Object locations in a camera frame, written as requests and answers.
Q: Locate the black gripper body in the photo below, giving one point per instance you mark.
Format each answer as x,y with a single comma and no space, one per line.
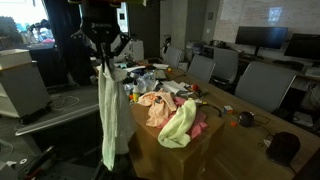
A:
100,23

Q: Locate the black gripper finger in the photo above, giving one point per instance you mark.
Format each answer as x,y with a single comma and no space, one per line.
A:
90,42
116,42

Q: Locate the white towel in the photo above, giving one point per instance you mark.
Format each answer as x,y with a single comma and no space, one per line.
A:
113,116

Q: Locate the light green towel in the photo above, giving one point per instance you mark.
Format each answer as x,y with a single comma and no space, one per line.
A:
178,126

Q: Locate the peach shirt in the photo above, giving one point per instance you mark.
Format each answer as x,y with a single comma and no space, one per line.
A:
160,111

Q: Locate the pink shirt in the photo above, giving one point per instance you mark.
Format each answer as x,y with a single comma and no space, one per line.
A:
200,125

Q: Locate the clear plastic bag pile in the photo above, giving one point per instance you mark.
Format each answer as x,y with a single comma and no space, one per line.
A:
146,83

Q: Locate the white yellow spray bottle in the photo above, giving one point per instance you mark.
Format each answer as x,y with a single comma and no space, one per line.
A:
136,93

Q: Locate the orange yellow ball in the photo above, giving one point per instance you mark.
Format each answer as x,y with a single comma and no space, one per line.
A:
169,69

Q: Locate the white paper stack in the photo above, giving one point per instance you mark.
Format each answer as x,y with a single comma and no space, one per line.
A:
173,87

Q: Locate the red ball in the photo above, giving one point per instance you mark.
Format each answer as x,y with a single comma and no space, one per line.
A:
195,87

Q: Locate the large brown cardboard box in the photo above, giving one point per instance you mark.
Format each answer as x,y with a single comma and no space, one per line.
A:
166,160

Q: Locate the rubik's cube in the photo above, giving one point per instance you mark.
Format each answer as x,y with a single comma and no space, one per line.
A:
228,110

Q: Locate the black robot stand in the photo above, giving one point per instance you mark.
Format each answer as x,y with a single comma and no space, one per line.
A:
26,163

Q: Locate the small orange cap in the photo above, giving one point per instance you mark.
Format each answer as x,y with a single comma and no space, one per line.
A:
233,123

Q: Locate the black computer monitor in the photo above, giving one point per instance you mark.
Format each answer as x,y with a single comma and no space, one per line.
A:
261,37
303,46

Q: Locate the black round speaker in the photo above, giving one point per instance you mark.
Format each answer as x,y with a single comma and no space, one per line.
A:
246,119

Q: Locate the black keyboard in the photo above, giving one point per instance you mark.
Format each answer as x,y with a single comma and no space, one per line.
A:
288,64

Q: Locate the white paper tag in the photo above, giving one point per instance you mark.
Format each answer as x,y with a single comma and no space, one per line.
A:
266,142

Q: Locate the black cylinder speaker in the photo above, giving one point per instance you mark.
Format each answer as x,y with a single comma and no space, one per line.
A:
283,150

